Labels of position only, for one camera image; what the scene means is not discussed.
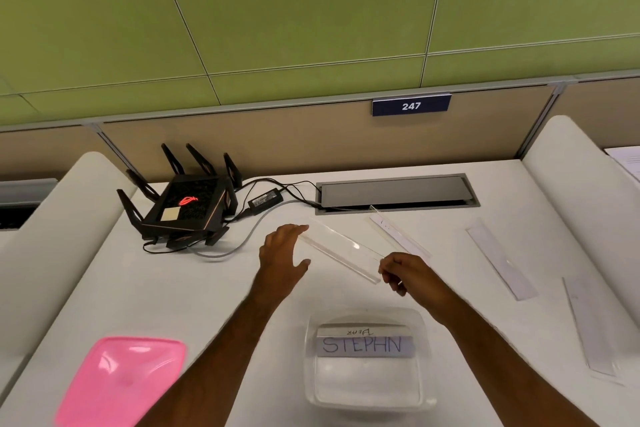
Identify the beige cubicle partition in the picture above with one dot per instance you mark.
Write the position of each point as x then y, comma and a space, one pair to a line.
310, 136

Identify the yellow sticky note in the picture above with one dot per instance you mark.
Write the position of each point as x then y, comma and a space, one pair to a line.
171, 214

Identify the person's right fingers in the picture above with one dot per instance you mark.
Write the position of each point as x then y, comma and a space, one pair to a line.
392, 269

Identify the pink plastic lid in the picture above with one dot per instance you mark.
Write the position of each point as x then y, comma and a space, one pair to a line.
117, 381

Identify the clear acrylic name holder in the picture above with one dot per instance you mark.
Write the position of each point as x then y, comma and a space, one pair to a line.
590, 326
400, 236
500, 259
340, 246

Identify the person's left forearm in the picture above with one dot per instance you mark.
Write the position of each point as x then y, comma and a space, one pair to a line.
210, 361

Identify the person's right forearm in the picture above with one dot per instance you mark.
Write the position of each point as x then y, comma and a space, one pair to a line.
500, 361

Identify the white desk divider panel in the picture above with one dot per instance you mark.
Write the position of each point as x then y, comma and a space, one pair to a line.
590, 201
55, 241

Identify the black router with antennas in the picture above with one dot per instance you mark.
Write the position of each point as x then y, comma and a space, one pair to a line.
185, 211

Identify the person's left hand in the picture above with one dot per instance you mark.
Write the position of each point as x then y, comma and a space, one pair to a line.
280, 256

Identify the clear plastic container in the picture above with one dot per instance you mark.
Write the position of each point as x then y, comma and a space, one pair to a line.
367, 381

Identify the person's left thumb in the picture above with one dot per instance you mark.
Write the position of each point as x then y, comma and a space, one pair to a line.
300, 269

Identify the black power adapter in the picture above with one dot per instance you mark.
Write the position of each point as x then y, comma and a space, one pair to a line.
266, 200

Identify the person's right hand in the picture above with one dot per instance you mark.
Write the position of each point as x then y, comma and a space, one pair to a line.
412, 276

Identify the white paper sheets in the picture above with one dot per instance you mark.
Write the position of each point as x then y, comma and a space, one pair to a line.
625, 159

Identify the white handwritten name card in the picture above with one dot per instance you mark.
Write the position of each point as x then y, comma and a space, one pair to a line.
365, 345

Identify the blue number sign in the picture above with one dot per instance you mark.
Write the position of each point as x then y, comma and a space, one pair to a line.
411, 105

